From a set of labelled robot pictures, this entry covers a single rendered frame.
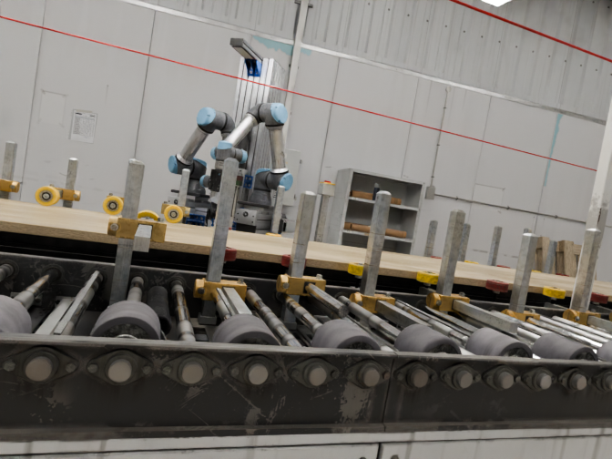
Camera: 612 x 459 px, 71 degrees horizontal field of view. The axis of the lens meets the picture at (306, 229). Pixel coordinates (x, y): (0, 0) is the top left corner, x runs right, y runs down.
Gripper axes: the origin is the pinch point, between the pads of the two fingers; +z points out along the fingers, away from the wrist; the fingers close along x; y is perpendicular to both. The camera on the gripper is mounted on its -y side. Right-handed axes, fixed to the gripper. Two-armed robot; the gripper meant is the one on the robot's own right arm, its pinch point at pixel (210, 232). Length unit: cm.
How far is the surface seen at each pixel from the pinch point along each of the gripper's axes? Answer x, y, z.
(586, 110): -480, 175, -209
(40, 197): 77, -57, -11
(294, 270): -6, -142, -6
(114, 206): 49, -57, -11
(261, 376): 14, -194, 3
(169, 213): 27, -57, -12
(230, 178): 16, -142, -28
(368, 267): -29, -142, -9
